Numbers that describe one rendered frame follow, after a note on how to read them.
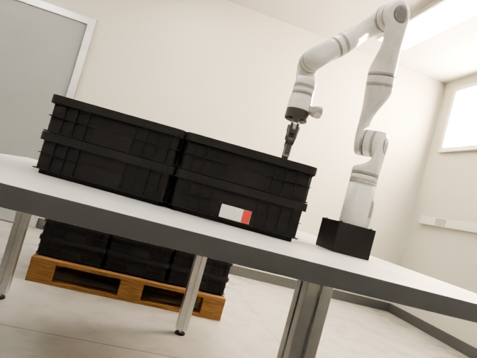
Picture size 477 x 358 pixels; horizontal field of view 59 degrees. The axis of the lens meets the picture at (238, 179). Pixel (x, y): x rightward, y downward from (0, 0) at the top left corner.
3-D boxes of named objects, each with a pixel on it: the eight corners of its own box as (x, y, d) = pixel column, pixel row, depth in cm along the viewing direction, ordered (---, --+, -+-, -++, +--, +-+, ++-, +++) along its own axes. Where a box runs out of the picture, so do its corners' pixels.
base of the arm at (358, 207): (358, 226, 150) (369, 179, 151) (370, 229, 141) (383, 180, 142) (333, 219, 148) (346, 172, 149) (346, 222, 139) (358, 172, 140)
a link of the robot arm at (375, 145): (392, 136, 147) (380, 184, 146) (366, 132, 152) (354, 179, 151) (387, 128, 139) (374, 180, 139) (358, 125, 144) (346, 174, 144)
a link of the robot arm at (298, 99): (323, 114, 131) (328, 94, 131) (287, 104, 131) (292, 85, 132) (319, 120, 140) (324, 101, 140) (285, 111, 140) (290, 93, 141)
